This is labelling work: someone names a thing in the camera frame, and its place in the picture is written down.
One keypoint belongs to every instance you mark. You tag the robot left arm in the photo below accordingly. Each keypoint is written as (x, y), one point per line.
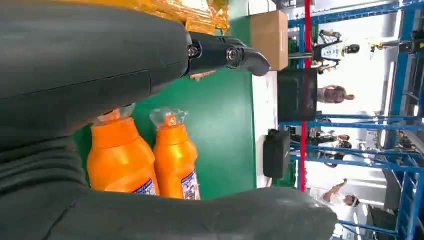
(33, 172)

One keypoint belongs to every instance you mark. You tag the orange drink bottle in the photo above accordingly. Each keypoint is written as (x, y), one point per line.
(119, 159)
(172, 159)

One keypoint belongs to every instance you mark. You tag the green crate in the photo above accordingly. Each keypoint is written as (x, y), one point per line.
(286, 175)

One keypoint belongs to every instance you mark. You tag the black chair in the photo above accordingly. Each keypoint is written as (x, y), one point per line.
(296, 96)

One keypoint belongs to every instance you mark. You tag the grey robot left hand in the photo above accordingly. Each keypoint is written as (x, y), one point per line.
(82, 49)

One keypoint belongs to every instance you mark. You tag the white table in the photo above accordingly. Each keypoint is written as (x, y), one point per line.
(265, 99)

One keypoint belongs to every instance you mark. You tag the blue metal rack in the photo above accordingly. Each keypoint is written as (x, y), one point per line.
(402, 82)

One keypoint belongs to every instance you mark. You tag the red pole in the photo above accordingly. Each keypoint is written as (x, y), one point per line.
(303, 149)

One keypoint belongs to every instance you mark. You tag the brown cardboard box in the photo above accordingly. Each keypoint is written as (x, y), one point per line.
(268, 39)

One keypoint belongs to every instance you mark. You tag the background robot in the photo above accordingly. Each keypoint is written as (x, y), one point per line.
(331, 53)

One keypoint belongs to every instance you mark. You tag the green table mat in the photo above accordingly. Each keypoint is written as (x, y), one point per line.
(218, 132)

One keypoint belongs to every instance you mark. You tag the black zipped case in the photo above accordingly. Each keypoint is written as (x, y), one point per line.
(276, 155)

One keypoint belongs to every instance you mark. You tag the person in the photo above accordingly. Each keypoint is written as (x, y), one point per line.
(338, 154)
(334, 94)
(338, 198)
(326, 137)

